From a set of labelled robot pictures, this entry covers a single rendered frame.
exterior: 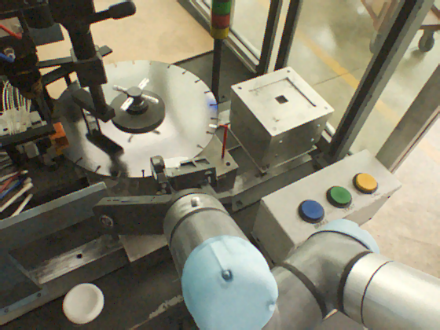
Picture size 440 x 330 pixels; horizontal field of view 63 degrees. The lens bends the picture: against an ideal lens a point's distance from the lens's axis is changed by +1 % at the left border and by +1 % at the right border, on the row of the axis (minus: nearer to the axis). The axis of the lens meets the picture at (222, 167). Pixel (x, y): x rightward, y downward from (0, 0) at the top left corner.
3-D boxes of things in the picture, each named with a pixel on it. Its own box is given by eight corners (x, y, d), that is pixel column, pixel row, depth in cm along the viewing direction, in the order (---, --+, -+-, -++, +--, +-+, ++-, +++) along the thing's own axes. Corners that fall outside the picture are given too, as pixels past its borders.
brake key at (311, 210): (311, 202, 70) (313, 196, 68) (324, 218, 68) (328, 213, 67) (295, 210, 69) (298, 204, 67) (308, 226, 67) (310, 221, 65)
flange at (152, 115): (173, 122, 72) (173, 113, 70) (119, 137, 68) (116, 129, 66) (154, 87, 77) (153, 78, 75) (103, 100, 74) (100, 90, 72)
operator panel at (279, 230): (342, 185, 90) (365, 148, 78) (373, 219, 85) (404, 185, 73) (250, 232, 81) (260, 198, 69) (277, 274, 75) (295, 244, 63)
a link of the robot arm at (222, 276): (213, 369, 30) (177, 296, 26) (185, 286, 39) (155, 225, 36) (295, 324, 31) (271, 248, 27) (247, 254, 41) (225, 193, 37)
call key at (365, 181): (363, 175, 75) (367, 170, 73) (377, 189, 73) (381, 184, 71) (349, 182, 74) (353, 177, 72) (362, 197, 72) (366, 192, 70)
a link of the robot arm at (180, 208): (175, 277, 39) (162, 211, 36) (167, 254, 43) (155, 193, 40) (239, 258, 41) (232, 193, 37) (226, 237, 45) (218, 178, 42)
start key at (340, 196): (338, 188, 72) (341, 182, 71) (351, 203, 71) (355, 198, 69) (323, 196, 71) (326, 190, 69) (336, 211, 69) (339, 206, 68)
